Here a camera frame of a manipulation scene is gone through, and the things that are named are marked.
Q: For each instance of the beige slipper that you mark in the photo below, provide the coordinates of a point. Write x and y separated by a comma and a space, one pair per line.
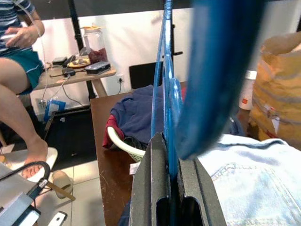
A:
61, 181

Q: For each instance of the large brown paper bag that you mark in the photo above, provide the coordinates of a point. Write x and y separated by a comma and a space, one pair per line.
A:
277, 94

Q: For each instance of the plate with food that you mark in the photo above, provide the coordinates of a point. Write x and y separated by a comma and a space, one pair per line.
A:
78, 63

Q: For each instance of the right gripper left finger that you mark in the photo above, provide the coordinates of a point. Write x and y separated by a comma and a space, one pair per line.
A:
150, 188

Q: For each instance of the blue packet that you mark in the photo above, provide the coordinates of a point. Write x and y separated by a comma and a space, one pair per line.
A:
55, 108

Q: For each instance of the white laundry basket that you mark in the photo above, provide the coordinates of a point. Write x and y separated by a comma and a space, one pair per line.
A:
122, 146

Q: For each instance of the blue crumpled sweater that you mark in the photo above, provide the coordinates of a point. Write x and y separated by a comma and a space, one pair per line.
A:
136, 113

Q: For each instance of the black square box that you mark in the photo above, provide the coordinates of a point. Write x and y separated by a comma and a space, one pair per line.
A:
143, 75

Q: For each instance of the person in striped shirt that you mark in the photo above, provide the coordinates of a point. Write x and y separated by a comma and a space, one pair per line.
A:
14, 77

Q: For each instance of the white wall socket with plug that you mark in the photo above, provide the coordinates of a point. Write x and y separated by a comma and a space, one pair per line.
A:
120, 78

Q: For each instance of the glass jar with red contents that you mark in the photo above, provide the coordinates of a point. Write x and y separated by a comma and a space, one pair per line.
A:
96, 49

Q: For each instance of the white sandal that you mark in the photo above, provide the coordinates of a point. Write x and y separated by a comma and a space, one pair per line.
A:
47, 157

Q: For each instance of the light blue denim shorts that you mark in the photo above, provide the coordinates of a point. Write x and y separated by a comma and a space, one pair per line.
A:
247, 183

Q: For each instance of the blue plastic hanger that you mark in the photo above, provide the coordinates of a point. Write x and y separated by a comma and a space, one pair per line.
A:
169, 117

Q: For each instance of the black hard case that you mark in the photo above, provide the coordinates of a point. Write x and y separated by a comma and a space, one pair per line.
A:
97, 67

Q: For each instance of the black low cabinet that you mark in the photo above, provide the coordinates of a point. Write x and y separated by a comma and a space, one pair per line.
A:
70, 136

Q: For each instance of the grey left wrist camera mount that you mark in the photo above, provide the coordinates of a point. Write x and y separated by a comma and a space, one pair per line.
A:
14, 209

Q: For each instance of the light wooden side table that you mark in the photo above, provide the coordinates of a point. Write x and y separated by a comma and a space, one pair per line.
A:
77, 77

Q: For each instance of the black power bank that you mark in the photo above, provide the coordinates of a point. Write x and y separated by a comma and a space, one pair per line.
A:
60, 60

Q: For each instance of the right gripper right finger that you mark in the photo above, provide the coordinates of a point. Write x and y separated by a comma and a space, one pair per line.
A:
202, 195

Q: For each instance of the black charger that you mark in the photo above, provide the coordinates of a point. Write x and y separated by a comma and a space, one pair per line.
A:
68, 71

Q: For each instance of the black tripod stand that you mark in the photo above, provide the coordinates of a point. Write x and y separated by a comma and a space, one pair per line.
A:
74, 28

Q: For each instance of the red garment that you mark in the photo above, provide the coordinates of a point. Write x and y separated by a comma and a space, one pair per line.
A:
113, 131

